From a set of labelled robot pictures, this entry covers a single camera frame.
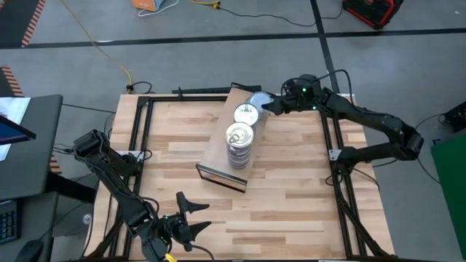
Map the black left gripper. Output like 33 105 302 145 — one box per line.
159 203 213 250

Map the black flat bar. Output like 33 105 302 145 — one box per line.
172 84 263 95

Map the grey low desk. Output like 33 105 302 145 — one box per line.
0 191 60 262

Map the yellow cable plug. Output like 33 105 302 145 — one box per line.
189 0 222 9

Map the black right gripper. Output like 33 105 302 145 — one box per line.
261 74 328 116

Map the long yellow cable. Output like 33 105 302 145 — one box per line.
60 0 135 90

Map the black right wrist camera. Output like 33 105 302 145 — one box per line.
280 78 296 96

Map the black keyboard with lit keys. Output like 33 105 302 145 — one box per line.
0 199 20 245

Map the black curved floor cable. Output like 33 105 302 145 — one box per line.
412 113 447 185

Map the black mat with orange stripes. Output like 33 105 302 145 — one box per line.
0 64 25 98
0 0 47 49

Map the black cable with yellow tag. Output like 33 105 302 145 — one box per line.
163 243 216 262

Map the white floor cable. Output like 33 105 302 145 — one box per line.
137 0 181 18

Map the red and black case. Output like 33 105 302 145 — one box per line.
341 0 404 30

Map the green mat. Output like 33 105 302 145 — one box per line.
429 133 466 262

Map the black device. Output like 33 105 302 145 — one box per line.
442 100 466 134

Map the black cable with plug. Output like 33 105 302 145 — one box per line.
125 80 154 95

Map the orange cardboard box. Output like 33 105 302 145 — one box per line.
131 0 167 12

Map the dark monitor with purple screen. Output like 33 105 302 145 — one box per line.
0 114 37 146

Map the black computer mouse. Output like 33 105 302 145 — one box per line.
14 239 43 262

